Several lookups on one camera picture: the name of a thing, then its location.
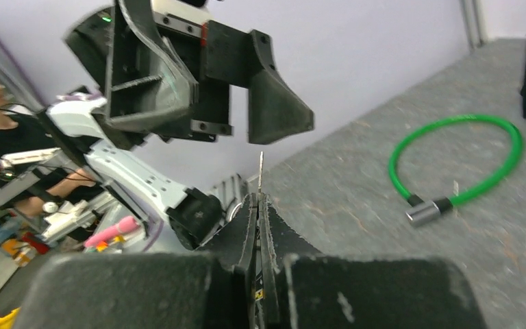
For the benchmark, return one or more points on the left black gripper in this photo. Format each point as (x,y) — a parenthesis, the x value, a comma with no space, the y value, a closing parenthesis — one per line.
(166,68)

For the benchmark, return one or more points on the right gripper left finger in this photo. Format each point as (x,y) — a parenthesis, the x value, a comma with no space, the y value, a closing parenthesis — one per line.
(208,288)

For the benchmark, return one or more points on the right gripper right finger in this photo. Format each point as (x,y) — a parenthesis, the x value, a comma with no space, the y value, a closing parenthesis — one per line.
(299,287)

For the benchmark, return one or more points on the panda keychain with key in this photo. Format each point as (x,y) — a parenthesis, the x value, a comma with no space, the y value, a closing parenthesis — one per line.
(260,175)

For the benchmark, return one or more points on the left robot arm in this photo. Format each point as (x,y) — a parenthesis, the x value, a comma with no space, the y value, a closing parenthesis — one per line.
(79,127)

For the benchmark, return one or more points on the person in black shirt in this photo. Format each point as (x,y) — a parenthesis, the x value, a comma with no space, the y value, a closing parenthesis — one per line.
(23,132)

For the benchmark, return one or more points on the green cable lock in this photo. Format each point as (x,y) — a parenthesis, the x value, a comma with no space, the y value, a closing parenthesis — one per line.
(449,180)

